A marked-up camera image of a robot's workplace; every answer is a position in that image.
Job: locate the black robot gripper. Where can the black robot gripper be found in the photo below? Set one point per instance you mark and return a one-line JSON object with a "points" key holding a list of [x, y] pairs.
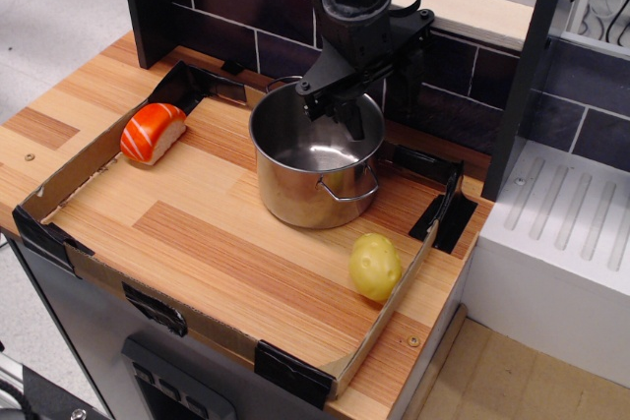
{"points": [[362, 45]]}

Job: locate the stainless steel pot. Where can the stainless steel pot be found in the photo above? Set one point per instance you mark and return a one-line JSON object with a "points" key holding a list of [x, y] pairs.
{"points": [[313, 174]]}

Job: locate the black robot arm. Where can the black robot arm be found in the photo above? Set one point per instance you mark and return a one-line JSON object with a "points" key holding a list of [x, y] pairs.
{"points": [[363, 42]]}

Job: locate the cardboard fence with black tape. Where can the cardboard fence with black tape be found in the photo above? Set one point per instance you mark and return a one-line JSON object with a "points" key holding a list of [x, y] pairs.
{"points": [[184, 257]]}

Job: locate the yellow potato toy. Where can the yellow potato toy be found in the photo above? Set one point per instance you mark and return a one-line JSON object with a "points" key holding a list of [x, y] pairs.
{"points": [[374, 266]]}

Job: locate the salmon nigiri sushi toy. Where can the salmon nigiri sushi toy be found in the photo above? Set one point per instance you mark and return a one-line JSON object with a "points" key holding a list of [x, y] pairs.
{"points": [[151, 132]]}

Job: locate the white ribbed sink drainboard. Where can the white ribbed sink drainboard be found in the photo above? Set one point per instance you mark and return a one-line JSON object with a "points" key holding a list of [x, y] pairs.
{"points": [[567, 211]]}

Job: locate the dark left upright panel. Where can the dark left upright panel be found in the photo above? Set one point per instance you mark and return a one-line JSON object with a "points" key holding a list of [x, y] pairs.
{"points": [[147, 7]]}

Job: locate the black control panel with buttons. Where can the black control panel with buttons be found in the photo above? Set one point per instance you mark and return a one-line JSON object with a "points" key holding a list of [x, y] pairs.
{"points": [[170, 393]]}

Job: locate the dark grey vertical post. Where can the dark grey vertical post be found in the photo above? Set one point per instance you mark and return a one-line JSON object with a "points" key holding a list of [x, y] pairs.
{"points": [[549, 20]]}

